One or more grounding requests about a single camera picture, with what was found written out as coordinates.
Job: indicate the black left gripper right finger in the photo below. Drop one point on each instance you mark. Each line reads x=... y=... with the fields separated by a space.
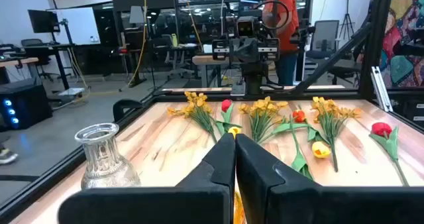
x=281 y=201

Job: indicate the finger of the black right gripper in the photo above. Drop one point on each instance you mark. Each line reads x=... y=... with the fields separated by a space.
x=240 y=53
x=255 y=53

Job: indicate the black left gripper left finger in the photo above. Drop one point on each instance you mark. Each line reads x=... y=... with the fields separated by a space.
x=198 y=204

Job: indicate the red tulip stem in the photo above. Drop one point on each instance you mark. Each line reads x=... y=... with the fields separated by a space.
x=299 y=162

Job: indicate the yellow artificial daffodil bunch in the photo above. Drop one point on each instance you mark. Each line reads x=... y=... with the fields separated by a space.
x=263 y=109
x=198 y=109

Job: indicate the yellow red artificial tulip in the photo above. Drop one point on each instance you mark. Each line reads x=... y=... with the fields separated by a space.
x=320 y=150
x=299 y=115

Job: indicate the green leafy stems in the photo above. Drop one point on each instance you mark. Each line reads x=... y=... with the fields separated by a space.
x=331 y=114

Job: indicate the long green stem foreground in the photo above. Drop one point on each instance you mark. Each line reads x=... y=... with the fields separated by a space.
x=381 y=129

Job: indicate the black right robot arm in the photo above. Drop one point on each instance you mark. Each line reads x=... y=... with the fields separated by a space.
x=254 y=79

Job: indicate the amber glass vase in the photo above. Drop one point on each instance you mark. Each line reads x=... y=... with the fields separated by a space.
x=239 y=210

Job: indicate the clear ribbed glass vase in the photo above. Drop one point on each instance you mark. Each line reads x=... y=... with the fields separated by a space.
x=106 y=164

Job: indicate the wooden workbench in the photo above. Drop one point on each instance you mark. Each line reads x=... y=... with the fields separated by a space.
x=207 y=60

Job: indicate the person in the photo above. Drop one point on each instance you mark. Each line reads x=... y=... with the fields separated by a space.
x=285 y=35

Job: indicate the yellow green bottle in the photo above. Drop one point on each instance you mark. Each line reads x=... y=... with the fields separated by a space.
x=174 y=40

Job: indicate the grey office chair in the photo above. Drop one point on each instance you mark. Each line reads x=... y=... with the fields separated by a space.
x=324 y=35

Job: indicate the black tripod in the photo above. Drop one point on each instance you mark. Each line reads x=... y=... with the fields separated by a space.
x=346 y=17

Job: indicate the silver aluminium bar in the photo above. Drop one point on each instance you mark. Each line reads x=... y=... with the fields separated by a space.
x=381 y=88

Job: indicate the white whiteboard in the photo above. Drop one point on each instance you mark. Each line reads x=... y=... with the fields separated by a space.
x=79 y=25

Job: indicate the white floor stand base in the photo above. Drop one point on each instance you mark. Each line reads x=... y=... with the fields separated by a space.
x=71 y=91

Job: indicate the black drawer cabinet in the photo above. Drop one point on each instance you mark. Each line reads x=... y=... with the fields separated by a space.
x=414 y=109

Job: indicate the black monitor on stand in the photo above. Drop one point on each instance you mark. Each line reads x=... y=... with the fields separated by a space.
x=42 y=21

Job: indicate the black office chair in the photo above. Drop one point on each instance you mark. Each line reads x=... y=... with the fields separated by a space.
x=34 y=50

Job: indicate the person's foot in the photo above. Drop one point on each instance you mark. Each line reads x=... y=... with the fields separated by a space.
x=6 y=156

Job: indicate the black computer tower blue lights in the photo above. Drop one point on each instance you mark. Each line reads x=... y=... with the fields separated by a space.
x=23 y=108

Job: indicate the wooden desk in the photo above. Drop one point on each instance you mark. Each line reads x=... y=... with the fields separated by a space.
x=16 y=61

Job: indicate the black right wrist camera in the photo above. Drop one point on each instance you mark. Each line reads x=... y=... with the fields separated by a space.
x=245 y=26

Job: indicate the black frame clamp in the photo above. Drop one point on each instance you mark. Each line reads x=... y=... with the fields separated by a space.
x=124 y=108

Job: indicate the black metal rig frame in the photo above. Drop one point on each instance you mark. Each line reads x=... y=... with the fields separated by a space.
x=376 y=51

